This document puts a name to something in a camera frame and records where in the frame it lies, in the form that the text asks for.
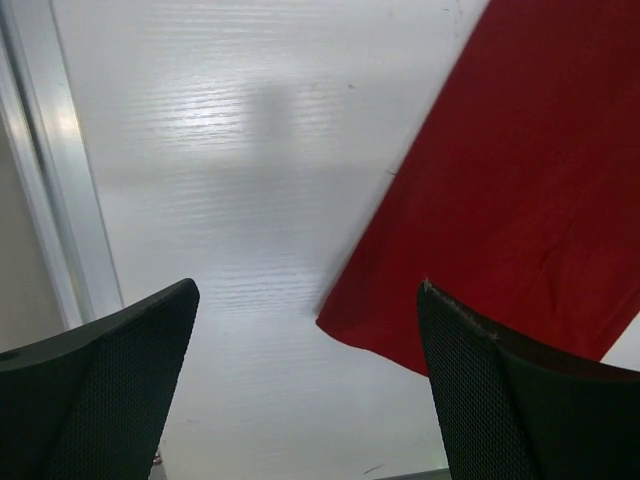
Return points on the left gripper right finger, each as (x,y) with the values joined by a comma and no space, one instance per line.
(510,407)

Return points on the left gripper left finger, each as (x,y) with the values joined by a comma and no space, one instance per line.
(92,402)

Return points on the dark red t shirt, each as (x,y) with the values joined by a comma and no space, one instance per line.
(520,193)

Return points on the aluminium table edge rail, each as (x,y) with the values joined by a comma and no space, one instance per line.
(54,163)

